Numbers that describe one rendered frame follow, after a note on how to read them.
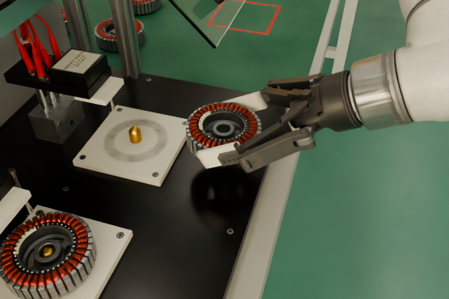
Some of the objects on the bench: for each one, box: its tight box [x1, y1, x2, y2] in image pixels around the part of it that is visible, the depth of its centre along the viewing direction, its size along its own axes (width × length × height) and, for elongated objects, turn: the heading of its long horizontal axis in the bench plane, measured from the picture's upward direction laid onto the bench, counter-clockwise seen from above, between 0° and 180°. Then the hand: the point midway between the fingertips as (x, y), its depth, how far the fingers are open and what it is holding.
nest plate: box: [73, 105, 188, 187], centre depth 74 cm, size 15×15×1 cm
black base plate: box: [0, 67, 288, 299], centre depth 67 cm, size 47×64×2 cm
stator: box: [94, 18, 145, 52], centre depth 103 cm, size 11×11×4 cm
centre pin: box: [128, 125, 142, 143], centre depth 73 cm, size 2×2×3 cm
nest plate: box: [0, 205, 133, 299], centre depth 57 cm, size 15×15×1 cm
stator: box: [0, 212, 97, 299], centre depth 55 cm, size 11×11×4 cm
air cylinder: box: [28, 92, 85, 144], centre depth 76 cm, size 5×8×6 cm
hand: (224, 131), depth 66 cm, fingers closed on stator, 11 cm apart
